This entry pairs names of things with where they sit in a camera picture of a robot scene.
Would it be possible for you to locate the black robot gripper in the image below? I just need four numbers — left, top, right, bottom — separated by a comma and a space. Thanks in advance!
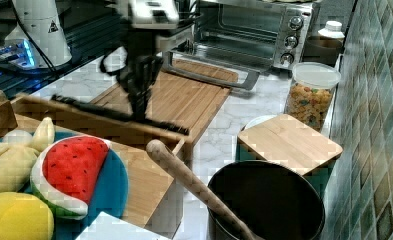
117, 30, 163, 121

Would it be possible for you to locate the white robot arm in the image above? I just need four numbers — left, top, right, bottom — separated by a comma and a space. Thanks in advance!
5, 0, 178, 122

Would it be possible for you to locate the wooden drawer cabinet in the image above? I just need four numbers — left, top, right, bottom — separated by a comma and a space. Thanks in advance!
0, 91, 183, 238

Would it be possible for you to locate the stainless steel toaster oven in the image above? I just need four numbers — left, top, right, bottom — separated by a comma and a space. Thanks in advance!
163, 0, 321, 90

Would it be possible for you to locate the plush watermelon slice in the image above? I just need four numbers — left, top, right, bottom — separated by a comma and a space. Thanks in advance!
30, 135, 111, 220

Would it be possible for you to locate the blue plate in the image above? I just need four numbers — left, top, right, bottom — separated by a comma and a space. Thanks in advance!
0, 131, 130, 240

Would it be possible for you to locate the plush cream banana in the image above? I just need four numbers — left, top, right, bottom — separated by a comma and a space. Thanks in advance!
0, 117, 55, 193

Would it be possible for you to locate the white carton box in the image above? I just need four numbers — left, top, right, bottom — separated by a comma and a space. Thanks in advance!
75, 212, 170, 240

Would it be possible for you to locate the teal canister with wooden lid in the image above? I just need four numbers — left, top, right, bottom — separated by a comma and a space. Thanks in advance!
235, 114, 343, 198

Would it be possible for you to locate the clear jar of cereal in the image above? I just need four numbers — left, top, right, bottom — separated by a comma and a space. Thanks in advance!
285, 62, 341, 131

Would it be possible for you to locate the plush yellow lemon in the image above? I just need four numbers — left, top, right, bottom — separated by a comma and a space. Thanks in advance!
0, 192, 54, 240

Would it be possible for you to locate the black utensil holder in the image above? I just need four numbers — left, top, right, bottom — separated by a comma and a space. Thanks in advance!
208, 161, 325, 240

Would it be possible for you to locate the white bottle behind oven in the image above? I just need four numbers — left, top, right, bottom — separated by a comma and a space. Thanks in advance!
318, 21, 345, 41

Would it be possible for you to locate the wooden spoon handle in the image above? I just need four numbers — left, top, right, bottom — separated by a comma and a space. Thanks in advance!
146, 139, 264, 240

